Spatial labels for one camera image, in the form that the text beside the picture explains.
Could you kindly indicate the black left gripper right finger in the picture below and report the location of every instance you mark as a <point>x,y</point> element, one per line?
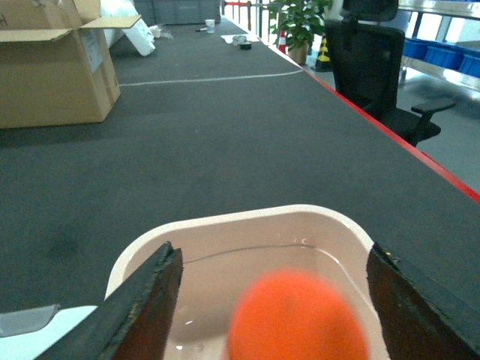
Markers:
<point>411,329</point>

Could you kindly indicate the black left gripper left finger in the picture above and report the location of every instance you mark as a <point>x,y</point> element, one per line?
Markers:
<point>134,322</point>

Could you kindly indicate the white box lid grey latch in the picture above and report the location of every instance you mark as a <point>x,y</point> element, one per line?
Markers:
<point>25,334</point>

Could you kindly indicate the pink plastic storage box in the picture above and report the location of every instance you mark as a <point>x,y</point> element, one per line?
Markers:
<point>223,254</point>

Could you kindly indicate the orange cylindrical capacitor 4680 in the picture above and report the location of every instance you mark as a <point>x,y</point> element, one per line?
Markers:
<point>290,314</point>

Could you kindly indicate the brown cardboard box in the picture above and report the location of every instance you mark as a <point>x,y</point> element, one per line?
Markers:
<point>56,67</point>

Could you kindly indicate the black table mat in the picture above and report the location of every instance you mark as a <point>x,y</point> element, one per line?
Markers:
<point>202,128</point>

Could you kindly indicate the small blue bin right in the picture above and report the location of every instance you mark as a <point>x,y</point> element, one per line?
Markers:
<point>444,55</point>

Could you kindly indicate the yellow black cone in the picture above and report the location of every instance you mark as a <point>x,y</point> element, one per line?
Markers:
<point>323,63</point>

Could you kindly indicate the black office chair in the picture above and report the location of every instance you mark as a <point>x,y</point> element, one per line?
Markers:
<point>366,61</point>

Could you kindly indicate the white foam sheet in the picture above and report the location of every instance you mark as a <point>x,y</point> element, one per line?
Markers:
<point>139,35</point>

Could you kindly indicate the black tape roll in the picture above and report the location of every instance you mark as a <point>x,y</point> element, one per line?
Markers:
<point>245,46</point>

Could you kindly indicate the white paper cup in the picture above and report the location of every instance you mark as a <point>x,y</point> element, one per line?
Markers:
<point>210,26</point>

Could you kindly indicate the potted green plant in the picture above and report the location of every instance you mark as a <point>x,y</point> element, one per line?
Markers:
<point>301,20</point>

